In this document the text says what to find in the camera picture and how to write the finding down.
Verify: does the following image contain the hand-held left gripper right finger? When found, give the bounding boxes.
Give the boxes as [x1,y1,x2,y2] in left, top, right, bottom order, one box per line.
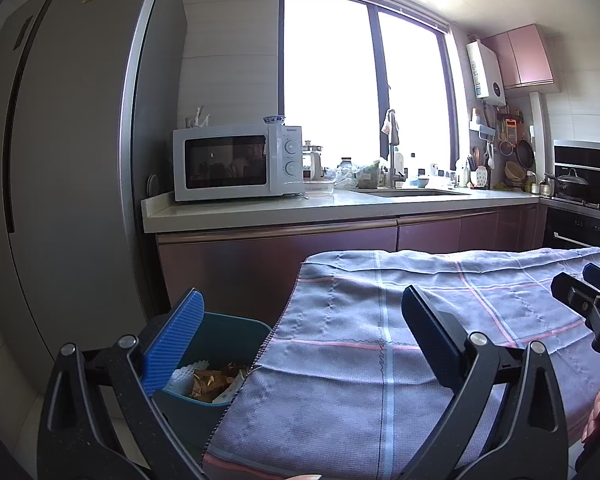
[401,284,570,480]

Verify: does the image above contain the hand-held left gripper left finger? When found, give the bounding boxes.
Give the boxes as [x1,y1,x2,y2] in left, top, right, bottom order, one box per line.
[36,288,206,480]

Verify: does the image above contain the white foam fruit net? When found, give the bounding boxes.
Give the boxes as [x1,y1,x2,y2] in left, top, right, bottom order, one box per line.
[162,358,211,394]

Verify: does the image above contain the teal trash bin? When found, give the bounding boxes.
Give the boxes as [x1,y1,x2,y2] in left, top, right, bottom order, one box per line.
[152,311,273,461]

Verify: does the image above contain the golden snack wrapper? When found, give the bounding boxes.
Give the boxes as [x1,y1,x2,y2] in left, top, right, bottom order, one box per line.
[190,362,248,404]

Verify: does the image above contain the black built-in oven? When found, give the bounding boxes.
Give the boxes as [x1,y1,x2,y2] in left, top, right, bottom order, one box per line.
[542,205,600,259]

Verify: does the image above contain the purple checked tablecloth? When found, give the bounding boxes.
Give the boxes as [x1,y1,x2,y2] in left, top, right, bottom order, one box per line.
[202,247,600,480]

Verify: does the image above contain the black wok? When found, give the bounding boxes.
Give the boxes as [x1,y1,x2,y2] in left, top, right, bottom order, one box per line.
[545,169,590,197]

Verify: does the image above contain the black range hood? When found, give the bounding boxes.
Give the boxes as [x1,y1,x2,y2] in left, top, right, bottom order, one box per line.
[552,139,600,181]

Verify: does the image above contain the purple base cabinets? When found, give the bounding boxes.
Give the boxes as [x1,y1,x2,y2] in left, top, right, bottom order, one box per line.
[156,202,548,321]

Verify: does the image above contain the woven basket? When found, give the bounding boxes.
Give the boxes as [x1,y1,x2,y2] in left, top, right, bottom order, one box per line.
[504,160,529,186]

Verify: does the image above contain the hanging black frying pan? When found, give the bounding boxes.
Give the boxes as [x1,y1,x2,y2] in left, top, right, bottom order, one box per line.
[515,137,536,169]

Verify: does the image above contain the grey kitchen countertop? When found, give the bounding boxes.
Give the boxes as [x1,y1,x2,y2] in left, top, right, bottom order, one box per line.
[141,187,541,234]

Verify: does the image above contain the clear plastic bag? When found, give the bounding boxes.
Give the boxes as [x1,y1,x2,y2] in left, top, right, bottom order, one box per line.
[334,162,382,189]

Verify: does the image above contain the clear glass container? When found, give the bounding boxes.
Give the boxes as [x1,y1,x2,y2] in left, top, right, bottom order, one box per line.
[302,180,336,197]

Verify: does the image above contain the white microwave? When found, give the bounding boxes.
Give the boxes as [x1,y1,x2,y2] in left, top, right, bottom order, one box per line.
[172,124,305,203]

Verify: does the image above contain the metal kitchen faucet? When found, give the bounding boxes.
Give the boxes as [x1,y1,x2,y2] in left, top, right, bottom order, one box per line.
[380,107,407,189]

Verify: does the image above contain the glass jug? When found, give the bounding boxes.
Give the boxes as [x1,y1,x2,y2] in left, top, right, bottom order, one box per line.
[302,141,326,181]

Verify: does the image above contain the grey refrigerator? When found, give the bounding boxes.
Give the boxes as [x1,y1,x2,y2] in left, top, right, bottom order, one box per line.
[0,0,188,376]

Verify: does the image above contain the white water heater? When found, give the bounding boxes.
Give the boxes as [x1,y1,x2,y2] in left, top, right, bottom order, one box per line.
[466,39,506,106]

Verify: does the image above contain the pink upper cabinet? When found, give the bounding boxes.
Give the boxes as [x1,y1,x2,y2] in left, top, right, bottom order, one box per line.
[481,24,556,90]

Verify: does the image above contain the kitchen window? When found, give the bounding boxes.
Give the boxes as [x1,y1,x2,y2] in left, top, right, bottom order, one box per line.
[280,0,458,176]

